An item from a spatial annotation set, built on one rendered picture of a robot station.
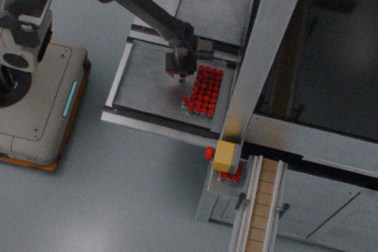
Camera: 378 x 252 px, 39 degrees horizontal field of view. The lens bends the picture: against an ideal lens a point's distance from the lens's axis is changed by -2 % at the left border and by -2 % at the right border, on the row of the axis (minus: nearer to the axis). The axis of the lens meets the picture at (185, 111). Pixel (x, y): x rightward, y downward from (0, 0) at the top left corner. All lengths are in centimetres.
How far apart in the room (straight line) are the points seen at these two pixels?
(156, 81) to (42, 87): 85
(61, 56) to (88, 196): 68
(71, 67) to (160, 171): 66
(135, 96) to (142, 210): 90
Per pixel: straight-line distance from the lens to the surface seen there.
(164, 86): 189
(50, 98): 258
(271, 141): 165
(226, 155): 164
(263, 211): 171
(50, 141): 251
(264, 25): 116
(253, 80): 136
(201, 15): 206
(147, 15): 150
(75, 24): 312
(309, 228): 241
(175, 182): 269
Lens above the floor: 255
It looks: 64 degrees down
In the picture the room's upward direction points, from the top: 9 degrees clockwise
